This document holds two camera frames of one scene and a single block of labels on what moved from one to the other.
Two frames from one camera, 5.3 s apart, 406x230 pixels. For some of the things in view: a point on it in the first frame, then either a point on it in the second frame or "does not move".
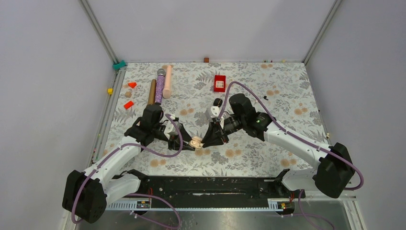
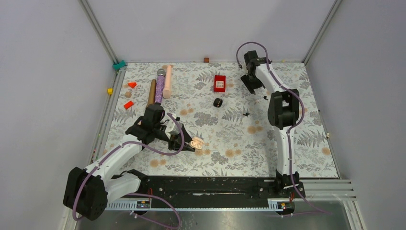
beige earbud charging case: [196, 142] does not move
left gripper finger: [174, 143] does not move
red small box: [219, 83] does not move
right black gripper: [214, 135] -> [250, 86]
